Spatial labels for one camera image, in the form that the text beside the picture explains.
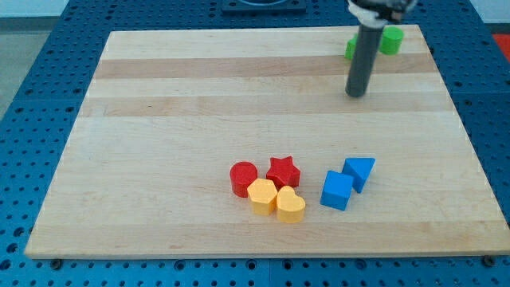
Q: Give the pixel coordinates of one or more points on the blue triangle block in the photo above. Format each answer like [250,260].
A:
[359,168]

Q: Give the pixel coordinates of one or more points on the red cylinder block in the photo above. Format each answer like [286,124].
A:
[242,174]

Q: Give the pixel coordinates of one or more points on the yellow hexagon block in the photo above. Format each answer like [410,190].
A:
[262,196]

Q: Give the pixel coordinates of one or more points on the green block behind rod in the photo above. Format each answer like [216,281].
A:
[350,47]

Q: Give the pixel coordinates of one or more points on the yellow heart block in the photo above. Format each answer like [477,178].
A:
[290,206]

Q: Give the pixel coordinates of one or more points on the wooden board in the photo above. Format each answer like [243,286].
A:
[145,171]

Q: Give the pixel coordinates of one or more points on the red star block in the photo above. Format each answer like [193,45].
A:
[283,172]

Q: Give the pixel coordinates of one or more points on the green cylinder block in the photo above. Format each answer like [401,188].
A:
[391,41]

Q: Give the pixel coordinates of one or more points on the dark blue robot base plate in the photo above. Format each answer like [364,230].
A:
[262,6]

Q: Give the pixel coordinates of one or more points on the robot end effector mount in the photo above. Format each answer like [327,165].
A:
[378,13]

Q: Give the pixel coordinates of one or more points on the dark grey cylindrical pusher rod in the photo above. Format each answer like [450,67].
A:
[362,62]

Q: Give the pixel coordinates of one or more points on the blue cube block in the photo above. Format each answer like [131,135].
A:
[336,190]

